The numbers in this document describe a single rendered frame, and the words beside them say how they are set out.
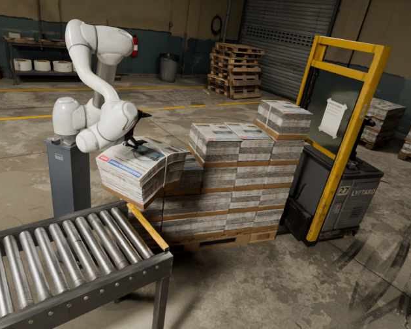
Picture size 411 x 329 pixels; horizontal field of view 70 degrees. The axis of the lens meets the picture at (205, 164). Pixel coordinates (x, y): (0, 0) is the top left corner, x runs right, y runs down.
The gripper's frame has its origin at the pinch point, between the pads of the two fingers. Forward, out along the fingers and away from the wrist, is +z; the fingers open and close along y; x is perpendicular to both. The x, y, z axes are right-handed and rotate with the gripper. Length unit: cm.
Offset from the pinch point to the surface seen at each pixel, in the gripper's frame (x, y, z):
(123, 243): 14, 52, -25
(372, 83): 94, -42, 136
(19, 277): -4, 55, -65
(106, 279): 24, 53, -46
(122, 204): -9, 50, -2
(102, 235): 2, 52, -27
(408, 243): 190, 108, 231
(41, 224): -27, 54, -40
